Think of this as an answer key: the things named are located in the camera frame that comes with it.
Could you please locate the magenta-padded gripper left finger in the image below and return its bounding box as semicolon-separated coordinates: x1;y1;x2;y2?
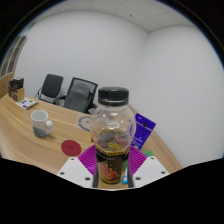
56;144;98;190

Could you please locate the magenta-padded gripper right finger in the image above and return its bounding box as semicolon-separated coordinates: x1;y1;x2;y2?
127;145;170;189

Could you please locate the clear bottle with black cap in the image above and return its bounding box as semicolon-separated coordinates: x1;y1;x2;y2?
89;86;138;185

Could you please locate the flat round red coaster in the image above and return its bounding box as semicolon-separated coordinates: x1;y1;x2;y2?
60;139;82;158

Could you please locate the purple hanging package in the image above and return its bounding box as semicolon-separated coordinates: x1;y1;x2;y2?
130;113;157;151

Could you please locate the white sheet with circle print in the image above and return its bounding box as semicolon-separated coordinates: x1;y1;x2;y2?
76;112;96;133

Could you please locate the white and grey mug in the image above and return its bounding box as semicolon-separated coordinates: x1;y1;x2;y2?
30;109;54;138

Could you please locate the grey mesh office chair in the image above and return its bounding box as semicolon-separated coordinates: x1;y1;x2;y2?
56;77;99;115

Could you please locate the white and green leaflet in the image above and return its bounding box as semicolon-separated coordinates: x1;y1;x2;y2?
15;97;39;110

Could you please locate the black office chair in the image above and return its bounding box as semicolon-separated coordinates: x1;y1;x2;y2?
34;73;64;105

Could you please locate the wooden cabinet with glass doors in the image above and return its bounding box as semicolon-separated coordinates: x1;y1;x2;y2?
0;34;28;99

